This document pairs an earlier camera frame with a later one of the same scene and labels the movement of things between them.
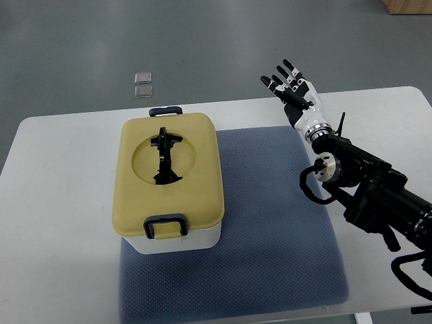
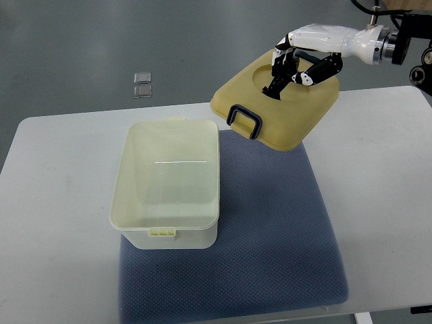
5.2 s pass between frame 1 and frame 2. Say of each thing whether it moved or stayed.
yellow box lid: moved
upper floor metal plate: stayed
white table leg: stayed
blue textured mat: stayed
